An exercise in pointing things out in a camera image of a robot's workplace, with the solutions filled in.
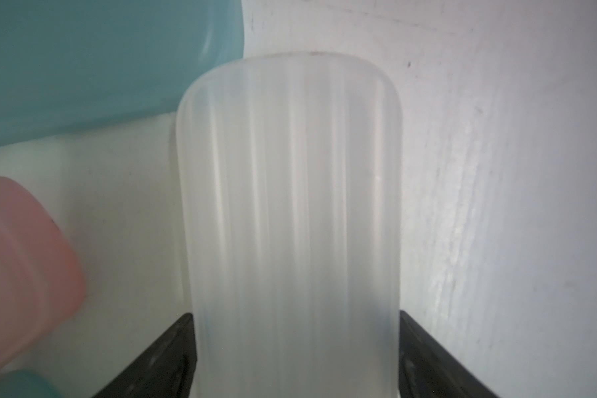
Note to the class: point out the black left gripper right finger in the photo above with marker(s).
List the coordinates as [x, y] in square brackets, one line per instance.
[426, 369]

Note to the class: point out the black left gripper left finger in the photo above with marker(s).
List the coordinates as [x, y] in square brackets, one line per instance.
[165, 369]

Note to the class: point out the ribbed clear pencil case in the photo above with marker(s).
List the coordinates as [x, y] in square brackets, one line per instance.
[290, 175]

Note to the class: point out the teal pencil case right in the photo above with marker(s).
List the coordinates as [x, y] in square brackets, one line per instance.
[26, 384]

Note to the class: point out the teal pencil case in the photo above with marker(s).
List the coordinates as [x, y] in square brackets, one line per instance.
[26, 384]
[70, 65]

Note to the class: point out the pink pencil case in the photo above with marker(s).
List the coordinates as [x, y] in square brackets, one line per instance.
[41, 281]

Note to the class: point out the teal pencil case left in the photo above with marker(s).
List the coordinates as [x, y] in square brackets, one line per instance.
[70, 65]

